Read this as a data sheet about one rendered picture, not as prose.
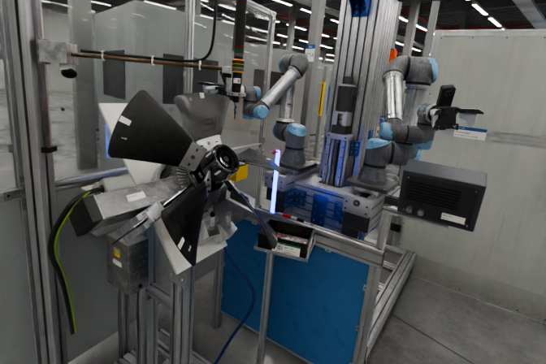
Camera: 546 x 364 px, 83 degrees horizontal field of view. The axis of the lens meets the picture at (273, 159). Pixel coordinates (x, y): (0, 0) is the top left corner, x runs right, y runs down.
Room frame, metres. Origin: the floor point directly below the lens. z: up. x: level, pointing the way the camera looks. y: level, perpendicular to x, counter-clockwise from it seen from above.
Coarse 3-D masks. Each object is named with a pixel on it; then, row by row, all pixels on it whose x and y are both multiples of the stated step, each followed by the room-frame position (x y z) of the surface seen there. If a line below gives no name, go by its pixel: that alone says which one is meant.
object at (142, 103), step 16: (144, 96) 0.96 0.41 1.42; (128, 112) 0.92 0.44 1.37; (144, 112) 0.95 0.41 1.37; (160, 112) 0.98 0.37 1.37; (128, 128) 0.91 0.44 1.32; (144, 128) 0.94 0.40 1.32; (160, 128) 0.96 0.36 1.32; (176, 128) 1.00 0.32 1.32; (112, 144) 0.87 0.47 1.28; (128, 144) 0.90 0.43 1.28; (144, 144) 0.93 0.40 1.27; (160, 144) 0.96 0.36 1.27; (176, 144) 0.99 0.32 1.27; (144, 160) 0.93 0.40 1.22; (160, 160) 0.96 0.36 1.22; (176, 160) 0.99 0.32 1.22
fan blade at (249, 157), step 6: (246, 150) 1.37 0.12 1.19; (252, 150) 1.39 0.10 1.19; (240, 156) 1.27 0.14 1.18; (246, 156) 1.29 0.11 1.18; (252, 156) 1.31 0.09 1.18; (258, 156) 1.34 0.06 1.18; (264, 156) 1.37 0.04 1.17; (246, 162) 1.16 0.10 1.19; (252, 162) 1.19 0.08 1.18; (258, 162) 1.23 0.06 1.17; (264, 162) 1.27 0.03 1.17; (270, 162) 1.31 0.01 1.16; (270, 168) 1.23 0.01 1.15; (276, 168) 1.28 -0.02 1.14
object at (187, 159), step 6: (192, 144) 1.02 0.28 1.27; (192, 150) 1.03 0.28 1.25; (198, 150) 1.04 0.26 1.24; (204, 150) 1.05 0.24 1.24; (186, 156) 1.02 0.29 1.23; (198, 156) 1.04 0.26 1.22; (180, 162) 1.01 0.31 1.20; (186, 162) 1.02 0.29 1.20; (192, 162) 1.03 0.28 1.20; (198, 162) 1.04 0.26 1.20; (192, 168) 1.03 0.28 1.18
